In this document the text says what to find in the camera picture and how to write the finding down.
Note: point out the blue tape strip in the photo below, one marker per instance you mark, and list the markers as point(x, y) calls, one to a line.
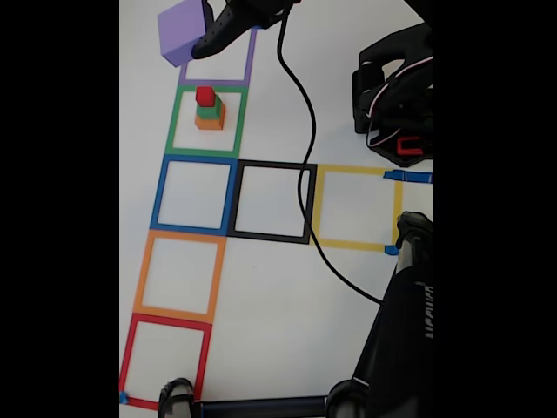
point(413, 177)
point(123, 397)
point(391, 250)

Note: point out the black square frame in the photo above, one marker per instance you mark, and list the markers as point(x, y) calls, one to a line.
point(270, 238)

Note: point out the orange square block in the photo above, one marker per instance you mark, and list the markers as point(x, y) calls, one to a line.
point(209, 124)

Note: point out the small red cube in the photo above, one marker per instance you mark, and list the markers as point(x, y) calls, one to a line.
point(204, 96)

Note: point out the purple square frame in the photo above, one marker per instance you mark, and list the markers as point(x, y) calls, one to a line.
point(215, 82)

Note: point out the green square block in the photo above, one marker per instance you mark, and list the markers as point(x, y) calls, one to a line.
point(209, 112)

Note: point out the red square frame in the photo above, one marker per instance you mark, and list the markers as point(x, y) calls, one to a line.
point(167, 321)

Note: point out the blue square frame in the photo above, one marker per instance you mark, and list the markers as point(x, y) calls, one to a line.
point(191, 228)

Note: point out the green square frame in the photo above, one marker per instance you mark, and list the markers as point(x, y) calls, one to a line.
point(202, 152)

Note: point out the orange square frame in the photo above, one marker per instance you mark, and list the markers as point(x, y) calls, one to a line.
point(174, 314)

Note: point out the large purple square block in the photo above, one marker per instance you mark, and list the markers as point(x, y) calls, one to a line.
point(180, 28)

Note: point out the black tripod stand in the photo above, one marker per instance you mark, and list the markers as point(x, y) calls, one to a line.
point(391, 348)

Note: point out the yellow square frame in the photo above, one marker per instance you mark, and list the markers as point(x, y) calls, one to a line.
point(348, 245)

